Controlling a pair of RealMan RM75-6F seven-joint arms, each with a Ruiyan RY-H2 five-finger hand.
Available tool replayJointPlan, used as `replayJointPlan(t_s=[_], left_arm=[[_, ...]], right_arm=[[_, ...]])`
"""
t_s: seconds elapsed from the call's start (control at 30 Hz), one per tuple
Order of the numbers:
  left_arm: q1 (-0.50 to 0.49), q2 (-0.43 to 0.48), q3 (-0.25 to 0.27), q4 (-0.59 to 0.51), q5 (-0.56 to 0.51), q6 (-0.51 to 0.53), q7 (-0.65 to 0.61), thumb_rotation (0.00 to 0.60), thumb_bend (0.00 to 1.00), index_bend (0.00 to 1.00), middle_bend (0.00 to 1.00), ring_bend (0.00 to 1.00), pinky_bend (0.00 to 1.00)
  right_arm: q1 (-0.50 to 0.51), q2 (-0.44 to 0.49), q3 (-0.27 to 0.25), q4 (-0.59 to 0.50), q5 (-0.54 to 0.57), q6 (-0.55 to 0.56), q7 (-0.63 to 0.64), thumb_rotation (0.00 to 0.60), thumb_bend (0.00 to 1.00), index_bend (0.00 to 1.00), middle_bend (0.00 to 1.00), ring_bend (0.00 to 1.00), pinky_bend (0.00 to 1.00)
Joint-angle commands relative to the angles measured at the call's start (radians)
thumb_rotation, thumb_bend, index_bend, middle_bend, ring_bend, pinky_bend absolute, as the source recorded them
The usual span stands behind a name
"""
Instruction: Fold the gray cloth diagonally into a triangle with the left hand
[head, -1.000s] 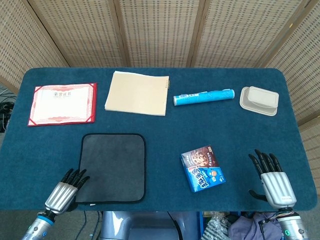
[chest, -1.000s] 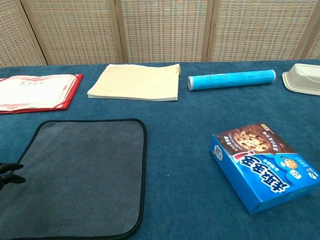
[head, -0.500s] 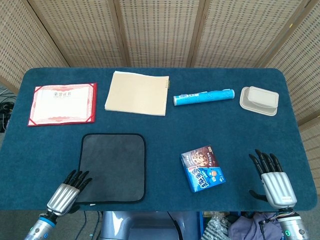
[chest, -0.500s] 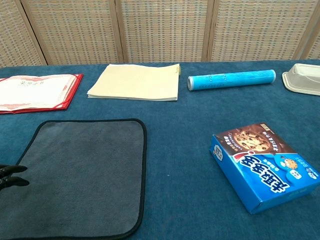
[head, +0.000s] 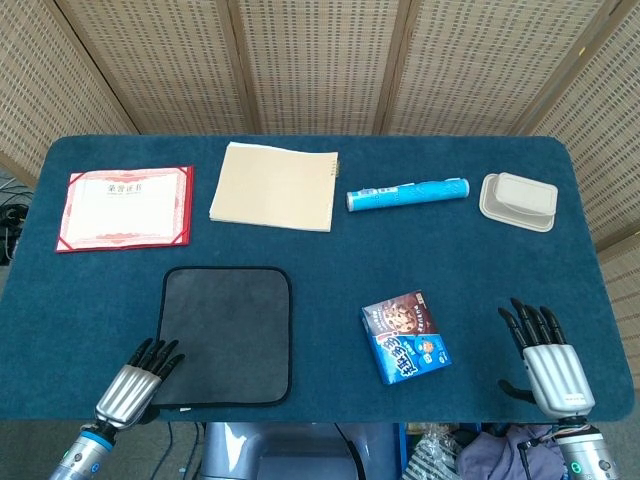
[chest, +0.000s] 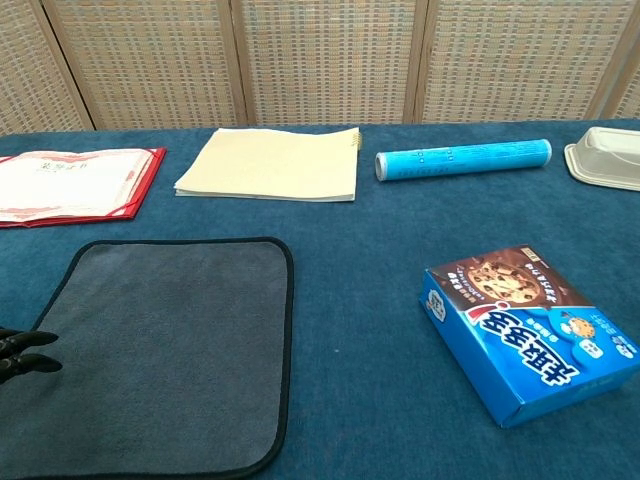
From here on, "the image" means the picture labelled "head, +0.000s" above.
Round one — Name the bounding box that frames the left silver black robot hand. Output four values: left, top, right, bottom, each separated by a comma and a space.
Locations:
93, 337, 186, 431

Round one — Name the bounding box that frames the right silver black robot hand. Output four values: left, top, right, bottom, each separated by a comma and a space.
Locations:
496, 297, 596, 419

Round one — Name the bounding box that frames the grey and green cloth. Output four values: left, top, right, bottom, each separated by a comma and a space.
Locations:
149, 265, 293, 409

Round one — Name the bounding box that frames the purple crumpled cloth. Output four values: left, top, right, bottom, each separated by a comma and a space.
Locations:
457, 423, 566, 480

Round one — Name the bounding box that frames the striped plastic bag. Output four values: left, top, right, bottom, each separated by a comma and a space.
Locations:
402, 424, 466, 480

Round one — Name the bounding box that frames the blue chocolate cookie box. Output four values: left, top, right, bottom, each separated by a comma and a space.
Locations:
360, 290, 450, 386

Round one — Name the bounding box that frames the grey robot torso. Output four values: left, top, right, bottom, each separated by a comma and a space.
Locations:
199, 422, 401, 480

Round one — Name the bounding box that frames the beige disposable food container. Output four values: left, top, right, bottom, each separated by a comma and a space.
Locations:
478, 171, 560, 234

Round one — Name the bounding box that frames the red certificate folder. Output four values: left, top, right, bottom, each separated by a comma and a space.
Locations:
54, 164, 195, 254

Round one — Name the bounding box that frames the blue cling film roll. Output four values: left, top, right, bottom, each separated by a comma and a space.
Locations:
345, 176, 471, 213

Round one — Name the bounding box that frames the blue felt table cover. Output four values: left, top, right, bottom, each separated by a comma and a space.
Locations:
0, 133, 635, 425

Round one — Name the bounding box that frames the beige spiral notebook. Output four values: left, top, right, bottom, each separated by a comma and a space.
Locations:
206, 141, 342, 234

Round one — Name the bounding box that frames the woven bamboo folding screen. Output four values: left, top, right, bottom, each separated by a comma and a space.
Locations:
0, 0, 640, 386

